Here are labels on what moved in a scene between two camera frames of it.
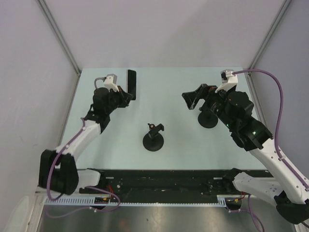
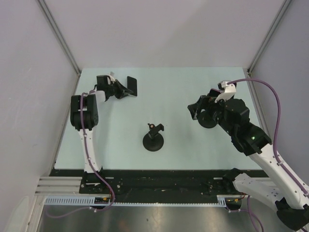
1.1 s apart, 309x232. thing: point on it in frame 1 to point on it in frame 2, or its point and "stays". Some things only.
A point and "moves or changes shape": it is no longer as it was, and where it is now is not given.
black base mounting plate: x=162 y=185 stays
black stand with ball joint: x=153 y=141 stays
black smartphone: x=132 y=83 moves or changes shape
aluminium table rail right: x=258 y=105 stays
